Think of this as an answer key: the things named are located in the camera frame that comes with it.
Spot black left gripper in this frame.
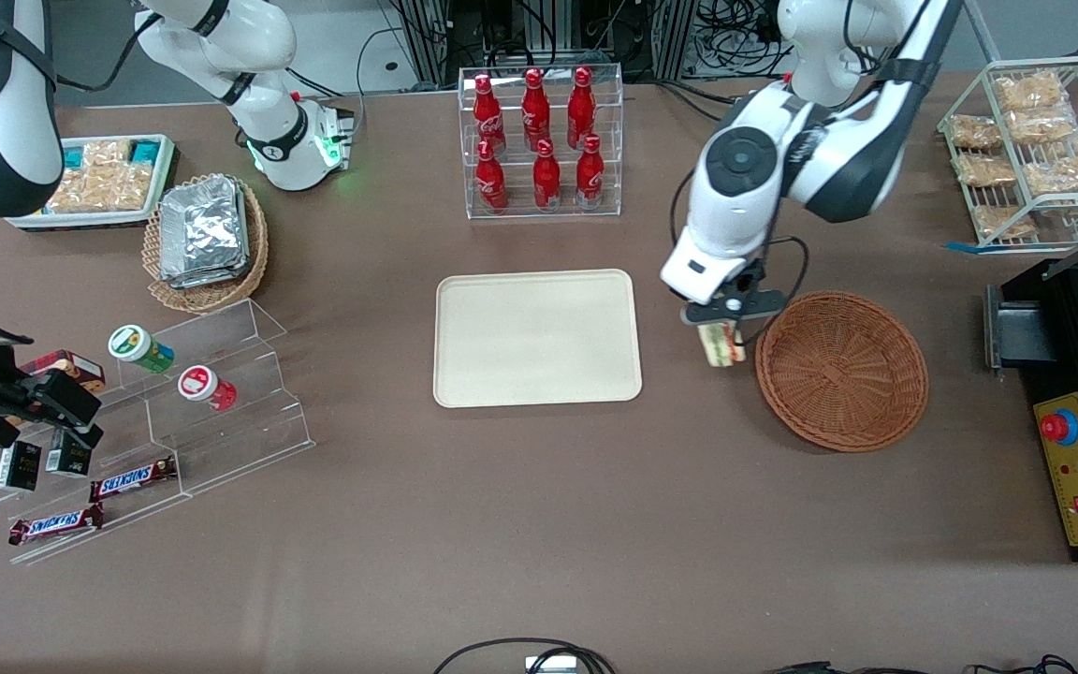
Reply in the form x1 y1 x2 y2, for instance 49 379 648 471
683 268 789 365

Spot triangle sandwich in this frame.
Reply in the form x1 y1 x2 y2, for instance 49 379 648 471
697 321 746 368

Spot brown round wicker basket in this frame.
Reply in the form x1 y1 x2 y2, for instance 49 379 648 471
754 291 930 454

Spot beige plastic tray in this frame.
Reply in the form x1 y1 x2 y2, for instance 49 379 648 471
433 269 643 409

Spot light oval wicker basket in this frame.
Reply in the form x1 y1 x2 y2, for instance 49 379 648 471
142 174 270 314

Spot small black box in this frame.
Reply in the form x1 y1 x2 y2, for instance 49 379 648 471
45 429 94 478
0 440 42 492

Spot red brown chocolate box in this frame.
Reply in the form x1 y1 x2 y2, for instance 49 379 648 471
20 349 107 394

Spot Snickers chocolate bar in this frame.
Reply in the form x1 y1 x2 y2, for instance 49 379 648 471
90 455 179 503
7 504 105 546

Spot green cup with white lid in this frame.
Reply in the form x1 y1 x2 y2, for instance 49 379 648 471
108 325 176 374

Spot red cup with white lid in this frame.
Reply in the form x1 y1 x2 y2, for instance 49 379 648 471
177 365 238 413

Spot clear acrylic stepped stand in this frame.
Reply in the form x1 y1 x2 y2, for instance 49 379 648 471
0 298 315 565

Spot white rectangular snack bin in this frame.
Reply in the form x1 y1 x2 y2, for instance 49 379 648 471
6 134 180 231

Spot red cola bottle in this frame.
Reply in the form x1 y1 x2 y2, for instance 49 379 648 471
575 134 606 212
532 139 562 212
566 66 597 150
473 75 508 156
474 139 510 214
521 67 552 152

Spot clear acrylic bottle rack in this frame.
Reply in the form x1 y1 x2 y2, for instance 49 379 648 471
458 64 624 221

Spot beige cracker packs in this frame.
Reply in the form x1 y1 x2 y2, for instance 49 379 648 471
46 139 157 213

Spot silver foil packet stack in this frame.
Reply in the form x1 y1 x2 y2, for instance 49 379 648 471
158 178 251 289

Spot beige snack bag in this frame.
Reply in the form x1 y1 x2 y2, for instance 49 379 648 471
973 203 1038 241
1024 150 1078 198
955 152 1018 187
949 114 1004 152
1007 107 1078 144
996 73 1068 114

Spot black control box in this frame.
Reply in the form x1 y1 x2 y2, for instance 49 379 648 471
983 211 1078 564

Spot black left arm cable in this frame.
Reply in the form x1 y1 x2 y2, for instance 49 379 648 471
740 234 811 349

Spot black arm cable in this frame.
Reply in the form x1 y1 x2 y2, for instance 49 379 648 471
51 9 166 95
740 234 811 349

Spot black base cables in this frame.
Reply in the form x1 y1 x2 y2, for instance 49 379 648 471
656 79 736 121

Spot grey metal bracket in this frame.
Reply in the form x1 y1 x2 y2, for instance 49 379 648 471
983 284 1060 372

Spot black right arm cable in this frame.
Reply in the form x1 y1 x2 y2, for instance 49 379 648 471
51 9 166 95

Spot aluminium frame with cables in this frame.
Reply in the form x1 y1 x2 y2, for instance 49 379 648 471
387 0 788 87

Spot black cable loop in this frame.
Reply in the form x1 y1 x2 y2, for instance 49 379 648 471
432 637 617 674

